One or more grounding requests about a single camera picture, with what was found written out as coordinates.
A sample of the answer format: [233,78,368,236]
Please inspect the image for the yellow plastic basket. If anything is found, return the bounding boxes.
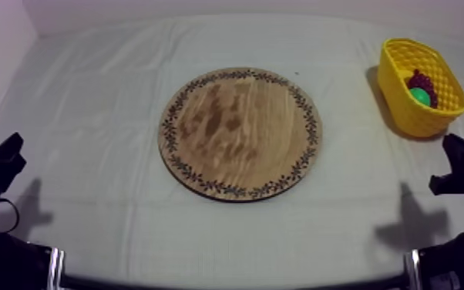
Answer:
[376,38,464,139]

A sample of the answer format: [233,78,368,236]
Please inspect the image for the green toy pear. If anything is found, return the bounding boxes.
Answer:
[409,87,432,108]

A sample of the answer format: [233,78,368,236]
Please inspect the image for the round wooden board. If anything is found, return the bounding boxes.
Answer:
[157,66,323,202]

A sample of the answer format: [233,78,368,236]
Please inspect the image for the purple toy grapes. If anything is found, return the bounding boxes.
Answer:
[406,69,439,109]

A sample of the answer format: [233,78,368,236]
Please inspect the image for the silver metal bar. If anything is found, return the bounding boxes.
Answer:
[46,247,66,290]
[403,248,423,290]

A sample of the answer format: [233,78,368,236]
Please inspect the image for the black cable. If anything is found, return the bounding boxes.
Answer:
[0,196,21,235]

